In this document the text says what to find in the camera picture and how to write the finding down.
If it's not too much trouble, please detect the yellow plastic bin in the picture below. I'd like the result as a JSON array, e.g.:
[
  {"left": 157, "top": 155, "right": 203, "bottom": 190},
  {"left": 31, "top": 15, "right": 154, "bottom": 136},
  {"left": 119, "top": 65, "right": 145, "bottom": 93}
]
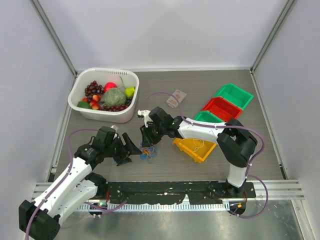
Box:
[{"left": 172, "top": 138, "right": 217, "bottom": 164}]

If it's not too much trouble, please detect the far green plastic bin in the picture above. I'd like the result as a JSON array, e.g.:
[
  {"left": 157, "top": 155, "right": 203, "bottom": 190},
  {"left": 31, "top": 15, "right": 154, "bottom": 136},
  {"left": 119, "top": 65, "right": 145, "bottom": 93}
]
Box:
[{"left": 214, "top": 83, "right": 254, "bottom": 110}]

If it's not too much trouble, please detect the near green plastic bin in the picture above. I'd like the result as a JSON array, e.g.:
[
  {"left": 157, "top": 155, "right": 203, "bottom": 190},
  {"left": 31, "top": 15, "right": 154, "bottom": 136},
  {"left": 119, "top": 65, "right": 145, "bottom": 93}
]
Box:
[{"left": 193, "top": 110, "right": 224, "bottom": 123}]

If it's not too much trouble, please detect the red apple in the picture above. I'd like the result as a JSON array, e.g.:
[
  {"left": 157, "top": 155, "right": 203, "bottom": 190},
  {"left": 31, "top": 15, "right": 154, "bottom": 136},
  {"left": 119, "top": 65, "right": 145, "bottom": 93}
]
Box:
[{"left": 104, "top": 82, "right": 117, "bottom": 93}]

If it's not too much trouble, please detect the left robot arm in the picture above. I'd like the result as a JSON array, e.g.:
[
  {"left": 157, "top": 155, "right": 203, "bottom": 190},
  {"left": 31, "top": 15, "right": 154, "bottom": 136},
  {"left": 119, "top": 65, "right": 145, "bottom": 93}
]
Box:
[{"left": 18, "top": 125, "right": 142, "bottom": 240}]

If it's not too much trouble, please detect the aluminium frame post right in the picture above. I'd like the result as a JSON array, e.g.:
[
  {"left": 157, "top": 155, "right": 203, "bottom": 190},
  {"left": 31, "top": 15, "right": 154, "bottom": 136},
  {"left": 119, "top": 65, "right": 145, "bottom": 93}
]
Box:
[{"left": 249, "top": 0, "right": 298, "bottom": 75}]

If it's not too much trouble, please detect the blue cable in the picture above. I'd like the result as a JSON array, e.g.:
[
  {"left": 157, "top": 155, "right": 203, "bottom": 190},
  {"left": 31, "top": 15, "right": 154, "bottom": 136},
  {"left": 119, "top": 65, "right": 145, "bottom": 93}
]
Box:
[{"left": 138, "top": 144, "right": 159, "bottom": 165}]

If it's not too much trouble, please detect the green plastic bin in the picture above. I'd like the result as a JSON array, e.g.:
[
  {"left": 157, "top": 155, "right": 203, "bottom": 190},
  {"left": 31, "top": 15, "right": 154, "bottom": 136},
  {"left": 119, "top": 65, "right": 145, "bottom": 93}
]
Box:
[
  {"left": 193, "top": 110, "right": 224, "bottom": 123},
  {"left": 214, "top": 83, "right": 254, "bottom": 110}
]

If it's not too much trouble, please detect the white slotted cable duct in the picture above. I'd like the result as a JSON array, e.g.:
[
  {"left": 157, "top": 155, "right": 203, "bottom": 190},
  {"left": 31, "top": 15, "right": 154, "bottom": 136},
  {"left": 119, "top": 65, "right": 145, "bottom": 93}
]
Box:
[{"left": 75, "top": 201, "right": 230, "bottom": 213}]

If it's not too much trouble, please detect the dark red grape bunch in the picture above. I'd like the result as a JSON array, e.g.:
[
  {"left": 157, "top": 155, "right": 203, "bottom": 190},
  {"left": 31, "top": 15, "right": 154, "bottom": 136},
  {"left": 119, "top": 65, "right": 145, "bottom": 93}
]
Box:
[{"left": 84, "top": 80, "right": 105, "bottom": 97}]

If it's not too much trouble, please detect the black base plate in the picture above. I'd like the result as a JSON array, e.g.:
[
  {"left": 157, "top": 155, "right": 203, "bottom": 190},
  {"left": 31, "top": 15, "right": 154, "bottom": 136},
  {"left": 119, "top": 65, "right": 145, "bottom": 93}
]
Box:
[{"left": 108, "top": 181, "right": 256, "bottom": 205}]

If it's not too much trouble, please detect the orange cable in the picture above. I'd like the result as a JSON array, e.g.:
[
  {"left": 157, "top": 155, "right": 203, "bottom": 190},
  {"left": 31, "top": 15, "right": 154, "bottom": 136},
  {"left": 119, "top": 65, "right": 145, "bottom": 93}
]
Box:
[{"left": 141, "top": 146, "right": 156, "bottom": 158}]

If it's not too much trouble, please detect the red plastic bin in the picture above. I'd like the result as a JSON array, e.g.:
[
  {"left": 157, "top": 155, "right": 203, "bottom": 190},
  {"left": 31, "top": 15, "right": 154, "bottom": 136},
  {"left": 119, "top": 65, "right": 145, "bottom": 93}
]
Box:
[{"left": 202, "top": 96, "right": 243, "bottom": 122}]

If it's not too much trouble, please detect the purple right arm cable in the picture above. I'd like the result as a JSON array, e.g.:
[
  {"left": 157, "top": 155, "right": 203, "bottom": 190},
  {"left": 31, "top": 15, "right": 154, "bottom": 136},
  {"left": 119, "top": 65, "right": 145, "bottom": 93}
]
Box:
[{"left": 142, "top": 91, "right": 270, "bottom": 221}]

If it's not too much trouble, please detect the aluminium frame post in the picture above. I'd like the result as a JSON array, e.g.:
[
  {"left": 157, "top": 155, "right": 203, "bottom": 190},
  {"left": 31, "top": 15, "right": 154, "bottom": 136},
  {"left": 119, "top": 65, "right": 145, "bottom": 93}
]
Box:
[
  {"left": 249, "top": 0, "right": 298, "bottom": 75},
  {"left": 29, "top": 0, "right": 78, "bottom": 77}
]

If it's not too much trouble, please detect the aluminium frame post left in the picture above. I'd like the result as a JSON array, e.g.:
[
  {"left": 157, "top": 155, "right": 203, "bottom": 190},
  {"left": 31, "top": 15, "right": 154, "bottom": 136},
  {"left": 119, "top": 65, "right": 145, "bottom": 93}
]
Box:
[{"left": 29, "top": 0, "right": 78, "bottom": 77}]

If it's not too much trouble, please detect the grey card box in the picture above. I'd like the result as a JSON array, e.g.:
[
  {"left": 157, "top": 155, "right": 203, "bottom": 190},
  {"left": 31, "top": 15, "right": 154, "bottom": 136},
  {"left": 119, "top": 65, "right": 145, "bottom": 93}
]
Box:
[{"left": 166, "top": 89, "right": 187, "bottom": 108}]

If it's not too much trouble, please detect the green pear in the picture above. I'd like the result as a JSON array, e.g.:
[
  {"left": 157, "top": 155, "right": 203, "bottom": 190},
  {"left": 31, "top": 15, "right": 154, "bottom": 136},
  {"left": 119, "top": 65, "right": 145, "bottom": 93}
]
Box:
[{"left": 124, "top": 87, "right": 136, "bottom": 98}]

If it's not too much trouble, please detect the green melon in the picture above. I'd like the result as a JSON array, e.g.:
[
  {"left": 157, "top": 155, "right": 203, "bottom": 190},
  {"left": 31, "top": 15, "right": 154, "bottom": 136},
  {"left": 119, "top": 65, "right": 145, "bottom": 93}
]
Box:
[{"left": 103, "top": 88, "right": 127, "bottom": 107}]

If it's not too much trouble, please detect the white fruit basket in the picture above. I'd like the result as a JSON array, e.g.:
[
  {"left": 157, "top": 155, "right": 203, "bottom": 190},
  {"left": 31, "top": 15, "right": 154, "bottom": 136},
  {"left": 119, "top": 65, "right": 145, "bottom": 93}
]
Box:
[{"left": 68, "top": 67, "right": 140, "bottom": 123}]

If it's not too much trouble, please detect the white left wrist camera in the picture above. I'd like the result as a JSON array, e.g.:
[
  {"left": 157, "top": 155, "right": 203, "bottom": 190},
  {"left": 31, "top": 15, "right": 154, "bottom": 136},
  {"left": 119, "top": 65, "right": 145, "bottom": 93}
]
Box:
[{"left": 111, "top": 125, "right": 119, "bottom": 133}]

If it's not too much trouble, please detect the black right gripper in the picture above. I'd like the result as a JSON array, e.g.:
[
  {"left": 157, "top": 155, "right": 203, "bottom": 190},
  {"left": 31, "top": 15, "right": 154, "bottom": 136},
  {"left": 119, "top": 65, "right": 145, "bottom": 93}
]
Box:
[{"left": 140, "top": 121, "right": 166, "bottom": 148}]

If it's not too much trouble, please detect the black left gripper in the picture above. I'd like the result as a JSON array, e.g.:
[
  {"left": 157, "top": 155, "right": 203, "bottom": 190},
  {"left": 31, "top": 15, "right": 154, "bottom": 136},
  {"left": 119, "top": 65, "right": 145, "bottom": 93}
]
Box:
[{"left": 104, "top": 132, "right": 142, "bottom": 166}]

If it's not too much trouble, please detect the green lime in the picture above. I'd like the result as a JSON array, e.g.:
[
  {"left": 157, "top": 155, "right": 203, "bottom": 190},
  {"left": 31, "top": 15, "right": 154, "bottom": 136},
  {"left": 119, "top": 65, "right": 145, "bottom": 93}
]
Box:
[{"left": 77, "top": 101, "right": 92, "bottom": 110}]

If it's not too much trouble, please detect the white cable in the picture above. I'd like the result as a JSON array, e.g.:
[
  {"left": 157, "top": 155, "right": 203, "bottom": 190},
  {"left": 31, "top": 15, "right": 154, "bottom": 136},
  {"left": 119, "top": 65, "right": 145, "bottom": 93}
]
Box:
[{"left": 180, "top": 137, "right": 205, "bottom": 153}]

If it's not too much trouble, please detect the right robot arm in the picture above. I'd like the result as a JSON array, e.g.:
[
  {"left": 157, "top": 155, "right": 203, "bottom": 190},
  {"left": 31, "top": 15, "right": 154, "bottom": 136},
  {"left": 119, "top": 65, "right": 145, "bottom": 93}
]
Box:
[{"left": 137, "top": 107, "right": 258, "bottom": 198}]

